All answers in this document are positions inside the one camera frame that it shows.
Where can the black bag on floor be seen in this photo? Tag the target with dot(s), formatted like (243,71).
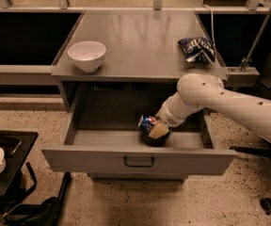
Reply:
(45,214)

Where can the blue crumpled chip bag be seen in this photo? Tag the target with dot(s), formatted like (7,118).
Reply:
(198,49)

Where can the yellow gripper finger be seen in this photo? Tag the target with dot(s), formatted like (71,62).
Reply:
(159,130)

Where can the blue pepsi can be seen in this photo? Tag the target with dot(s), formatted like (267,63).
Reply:
(147,123)

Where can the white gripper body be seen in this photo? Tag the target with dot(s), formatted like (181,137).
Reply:
(167,116)

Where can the black side cart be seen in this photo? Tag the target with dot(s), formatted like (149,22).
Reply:
(17,146)

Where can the white ceramic bowl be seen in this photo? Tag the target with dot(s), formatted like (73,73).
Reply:
(87,55)

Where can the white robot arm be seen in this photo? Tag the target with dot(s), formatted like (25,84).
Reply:
(197,91)

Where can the grey metal cabinet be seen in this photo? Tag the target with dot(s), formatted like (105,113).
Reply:
(141,46)

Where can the black drawer handle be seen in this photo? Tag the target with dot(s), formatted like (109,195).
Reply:
(138,162)

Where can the grey open top drawer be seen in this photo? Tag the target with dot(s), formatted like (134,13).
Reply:
(102,130)

